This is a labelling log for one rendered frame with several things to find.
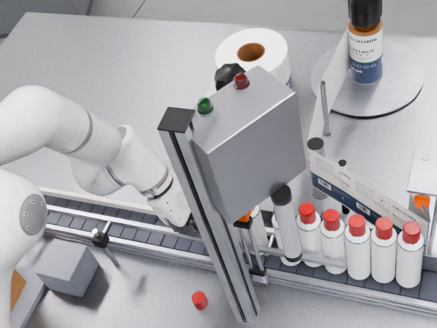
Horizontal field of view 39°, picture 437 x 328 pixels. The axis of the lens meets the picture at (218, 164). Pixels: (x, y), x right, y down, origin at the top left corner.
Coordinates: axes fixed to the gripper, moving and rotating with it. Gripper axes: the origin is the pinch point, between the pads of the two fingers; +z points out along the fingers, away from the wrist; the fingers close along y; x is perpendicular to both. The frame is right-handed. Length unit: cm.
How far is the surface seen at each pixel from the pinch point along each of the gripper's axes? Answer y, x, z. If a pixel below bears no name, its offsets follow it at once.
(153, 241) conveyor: -3.4, 13.1, 2.0
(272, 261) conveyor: -2.5, -15.8, 12.5
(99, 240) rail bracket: -10.5, 17.9, -9.3
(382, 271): -2.8, -41.3, 15.5
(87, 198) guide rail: 3.2, 31.7, -8.4
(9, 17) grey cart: 146, 196, 2
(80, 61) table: 61, 68, -12
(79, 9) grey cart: 159, 162, 18
